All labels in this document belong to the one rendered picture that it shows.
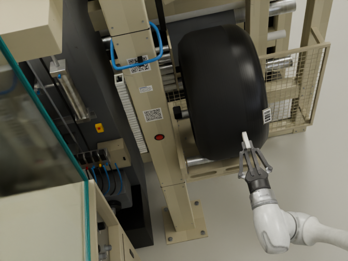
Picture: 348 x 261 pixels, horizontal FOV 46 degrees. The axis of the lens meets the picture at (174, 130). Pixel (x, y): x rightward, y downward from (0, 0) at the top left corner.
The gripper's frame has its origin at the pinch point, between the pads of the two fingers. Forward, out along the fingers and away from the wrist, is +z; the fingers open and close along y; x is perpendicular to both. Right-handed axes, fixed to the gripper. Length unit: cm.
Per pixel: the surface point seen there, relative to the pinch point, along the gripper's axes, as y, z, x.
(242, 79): -2.6, 17.8, -14.7
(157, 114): 31.3, 22.1, 4.5
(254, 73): -7.4, 19.4, -14.7
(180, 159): 25.6, 12.0, 30.1
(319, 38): -57, 66, 34
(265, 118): -8.9, 6.4, -2.7
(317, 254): -42, -26, 121
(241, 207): -6, 13, 126
